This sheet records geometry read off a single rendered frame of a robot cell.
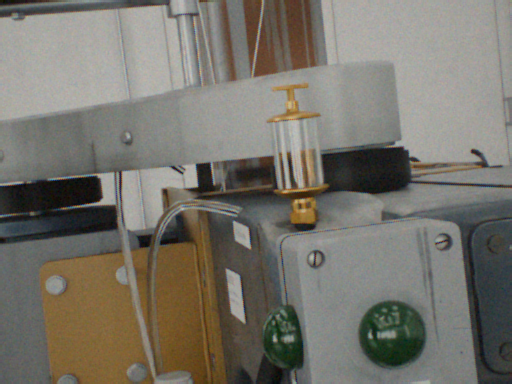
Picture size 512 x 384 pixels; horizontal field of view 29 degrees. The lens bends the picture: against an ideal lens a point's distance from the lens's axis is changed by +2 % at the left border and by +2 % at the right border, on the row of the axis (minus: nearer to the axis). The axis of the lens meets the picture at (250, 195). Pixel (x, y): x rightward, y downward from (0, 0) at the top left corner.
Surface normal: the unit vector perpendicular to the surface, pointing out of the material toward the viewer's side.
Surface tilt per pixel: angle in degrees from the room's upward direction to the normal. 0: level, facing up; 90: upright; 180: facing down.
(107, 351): 90
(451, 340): 90
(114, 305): 90
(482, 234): 90
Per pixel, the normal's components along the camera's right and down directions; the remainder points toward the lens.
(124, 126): -0.65, 0.11
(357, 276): 0.18, 0.03
